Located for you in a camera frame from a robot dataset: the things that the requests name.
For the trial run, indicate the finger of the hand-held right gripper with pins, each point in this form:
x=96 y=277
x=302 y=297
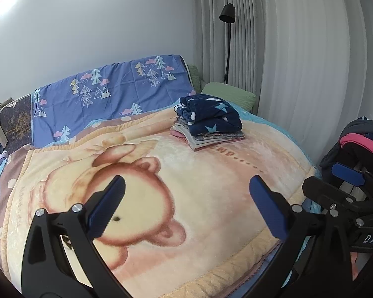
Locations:
x=323 y=189
x=348 y=173

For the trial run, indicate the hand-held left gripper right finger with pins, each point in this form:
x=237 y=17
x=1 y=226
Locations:
x=267 y=205

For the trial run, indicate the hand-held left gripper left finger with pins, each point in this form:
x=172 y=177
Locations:
x=108 y=205

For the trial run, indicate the navy star-print fleece garment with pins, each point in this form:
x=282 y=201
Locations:
x=211 y=115

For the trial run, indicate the stack of folded clothes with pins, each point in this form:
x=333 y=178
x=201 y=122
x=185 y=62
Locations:
x=205 y=141

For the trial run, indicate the black garment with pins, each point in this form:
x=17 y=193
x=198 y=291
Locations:
x=332 y=155

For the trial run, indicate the pink garment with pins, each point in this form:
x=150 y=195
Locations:
x=366 y=142

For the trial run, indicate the cream bear-print blanket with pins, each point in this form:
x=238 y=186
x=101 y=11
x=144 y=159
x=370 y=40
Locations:
x=205 y=192

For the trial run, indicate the blue tree-print sheet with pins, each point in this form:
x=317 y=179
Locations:
x=112 y=105

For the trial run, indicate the green pillow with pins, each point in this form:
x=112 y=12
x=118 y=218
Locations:
x=194 y=76
x=236 y=94

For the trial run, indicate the grey pleated curtain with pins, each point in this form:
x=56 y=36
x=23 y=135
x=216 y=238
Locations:
x=298 y=68

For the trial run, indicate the dark tree-print pillow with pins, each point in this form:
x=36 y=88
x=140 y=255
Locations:
x=17 y=118

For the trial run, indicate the black floor lamp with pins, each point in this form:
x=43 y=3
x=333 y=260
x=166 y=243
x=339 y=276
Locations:
x=227 y=14

